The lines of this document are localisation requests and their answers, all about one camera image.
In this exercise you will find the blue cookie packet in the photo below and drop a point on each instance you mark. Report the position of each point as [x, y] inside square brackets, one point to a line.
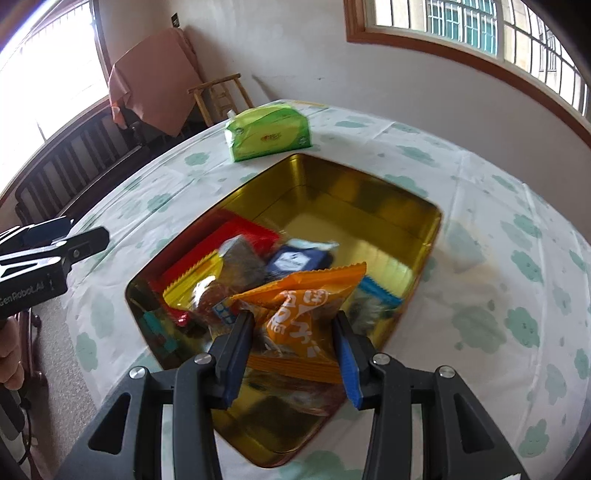
[378, 288]

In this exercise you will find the red snack packet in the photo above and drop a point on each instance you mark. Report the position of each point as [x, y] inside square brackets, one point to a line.
[249, 235]

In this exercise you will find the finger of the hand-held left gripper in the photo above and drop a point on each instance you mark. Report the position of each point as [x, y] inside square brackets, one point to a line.
[48, 228]
[85, 247]

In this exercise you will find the wooden chair with orange cloth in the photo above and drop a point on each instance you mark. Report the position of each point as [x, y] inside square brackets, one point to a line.
[147, 78]

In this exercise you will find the green tissue pack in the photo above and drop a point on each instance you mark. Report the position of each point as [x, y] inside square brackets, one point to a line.
[268, 134]

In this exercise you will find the wooden framed window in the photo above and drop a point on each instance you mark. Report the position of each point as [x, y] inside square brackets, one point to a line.
[355, 23]

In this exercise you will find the dark blue soda cracker packet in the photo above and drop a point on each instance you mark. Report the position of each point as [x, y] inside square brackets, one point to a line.
[295, 261]

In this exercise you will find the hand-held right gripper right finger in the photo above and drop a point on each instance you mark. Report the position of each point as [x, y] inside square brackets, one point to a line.
[346, 364]

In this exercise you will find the gold tin box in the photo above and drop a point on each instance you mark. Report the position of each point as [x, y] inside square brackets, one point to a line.
[360, 217]

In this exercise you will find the bright side window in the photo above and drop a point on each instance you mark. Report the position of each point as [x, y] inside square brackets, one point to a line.
[46, 69]

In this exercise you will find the dark wooden bench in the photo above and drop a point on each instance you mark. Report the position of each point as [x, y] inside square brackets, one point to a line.
[69, 166]

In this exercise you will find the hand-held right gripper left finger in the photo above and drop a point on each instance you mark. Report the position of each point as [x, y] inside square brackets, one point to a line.
[235, 360]

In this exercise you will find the dark green cake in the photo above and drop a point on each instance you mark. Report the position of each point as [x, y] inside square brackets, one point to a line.
[242, 263]

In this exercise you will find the yellow cake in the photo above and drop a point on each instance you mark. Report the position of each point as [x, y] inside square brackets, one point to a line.
[184, 286]

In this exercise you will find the orange snack packet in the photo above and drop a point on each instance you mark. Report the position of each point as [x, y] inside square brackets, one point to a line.
[295, 314]

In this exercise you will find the person's left hand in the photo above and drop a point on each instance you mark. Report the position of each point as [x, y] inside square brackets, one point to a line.
[10, 355]

